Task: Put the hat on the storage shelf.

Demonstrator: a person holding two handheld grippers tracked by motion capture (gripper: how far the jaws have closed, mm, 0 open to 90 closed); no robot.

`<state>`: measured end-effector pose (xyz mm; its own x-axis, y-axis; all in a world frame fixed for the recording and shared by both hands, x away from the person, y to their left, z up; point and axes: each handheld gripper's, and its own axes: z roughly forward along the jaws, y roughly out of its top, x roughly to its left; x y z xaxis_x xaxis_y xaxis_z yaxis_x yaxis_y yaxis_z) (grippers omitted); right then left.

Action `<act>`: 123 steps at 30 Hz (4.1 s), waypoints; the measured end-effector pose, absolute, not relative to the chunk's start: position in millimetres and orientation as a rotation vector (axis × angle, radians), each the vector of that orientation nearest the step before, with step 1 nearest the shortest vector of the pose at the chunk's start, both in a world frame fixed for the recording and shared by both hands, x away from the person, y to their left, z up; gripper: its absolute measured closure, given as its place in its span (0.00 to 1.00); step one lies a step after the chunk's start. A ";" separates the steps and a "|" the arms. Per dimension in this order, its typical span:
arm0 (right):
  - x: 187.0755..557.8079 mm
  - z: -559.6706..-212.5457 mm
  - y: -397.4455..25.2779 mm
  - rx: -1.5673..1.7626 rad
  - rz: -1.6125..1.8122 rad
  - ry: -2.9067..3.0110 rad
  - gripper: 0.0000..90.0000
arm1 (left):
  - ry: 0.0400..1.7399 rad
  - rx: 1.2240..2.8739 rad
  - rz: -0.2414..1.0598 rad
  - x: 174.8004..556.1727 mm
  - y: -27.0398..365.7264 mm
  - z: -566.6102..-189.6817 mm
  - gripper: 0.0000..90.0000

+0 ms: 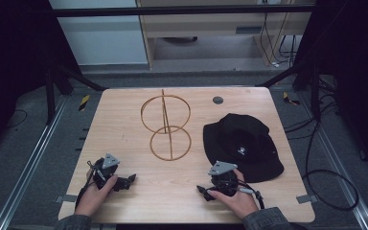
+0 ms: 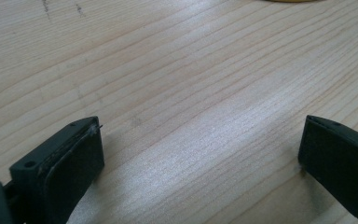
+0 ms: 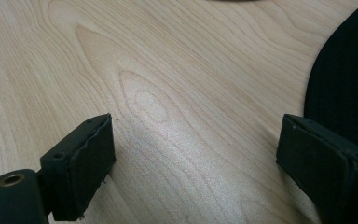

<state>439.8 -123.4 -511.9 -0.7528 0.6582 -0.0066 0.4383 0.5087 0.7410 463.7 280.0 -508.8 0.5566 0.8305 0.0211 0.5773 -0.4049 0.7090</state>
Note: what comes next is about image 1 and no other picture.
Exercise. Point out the black curtain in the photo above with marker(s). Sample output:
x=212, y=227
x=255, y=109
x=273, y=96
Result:
x=354, y=70
x=9, y=64

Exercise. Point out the grey table grommet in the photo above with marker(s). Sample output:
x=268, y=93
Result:
x=218, y=100

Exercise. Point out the white cabinet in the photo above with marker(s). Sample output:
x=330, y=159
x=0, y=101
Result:
x=99, y=41

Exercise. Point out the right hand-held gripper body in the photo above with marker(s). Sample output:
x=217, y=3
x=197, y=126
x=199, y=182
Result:
x=223, y=179

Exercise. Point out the black bucket hat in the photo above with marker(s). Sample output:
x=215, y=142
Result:
x=242, y=143

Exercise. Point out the yellow black striped tape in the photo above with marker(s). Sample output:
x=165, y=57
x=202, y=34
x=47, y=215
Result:
x=290, y=99
x=84, y=103

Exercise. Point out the person's left hand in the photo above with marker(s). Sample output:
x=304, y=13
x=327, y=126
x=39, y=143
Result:
x=92, y=198

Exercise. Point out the person's right hand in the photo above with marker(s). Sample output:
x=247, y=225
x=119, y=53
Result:
x=239, y=201

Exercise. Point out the black metal stand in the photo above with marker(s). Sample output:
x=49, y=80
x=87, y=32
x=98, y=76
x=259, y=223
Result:
x=49, y=92
x=314, y=92

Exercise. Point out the grey metal table bracket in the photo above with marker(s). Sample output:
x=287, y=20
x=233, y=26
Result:
x=66, y=198
x=306, y=198

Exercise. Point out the black horizontal frame bar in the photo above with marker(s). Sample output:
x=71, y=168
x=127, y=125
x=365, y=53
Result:
x=172, y=11

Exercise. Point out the aluminium floor rail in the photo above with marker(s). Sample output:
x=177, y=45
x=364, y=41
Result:
x=28, y=166
x=341, y=169

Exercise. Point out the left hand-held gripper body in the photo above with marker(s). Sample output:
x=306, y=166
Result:
x=104, y=171

